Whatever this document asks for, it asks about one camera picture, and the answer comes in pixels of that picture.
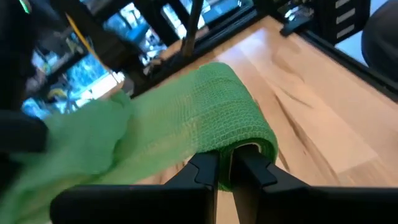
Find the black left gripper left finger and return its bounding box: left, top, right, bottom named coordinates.
left=49, top=151, right=221, bottom=224

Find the yellow cable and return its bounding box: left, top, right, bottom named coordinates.
left=64, top=12, right=95, bottom=56

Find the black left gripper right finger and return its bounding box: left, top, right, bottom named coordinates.
left=231, top=145, right=398, bottom=224

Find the black Netgear network switch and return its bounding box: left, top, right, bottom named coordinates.
left=319, top=0, right=371, bottom=45

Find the green elastic bandage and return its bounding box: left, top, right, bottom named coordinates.
left=0, top=61, right=279, bottom=224

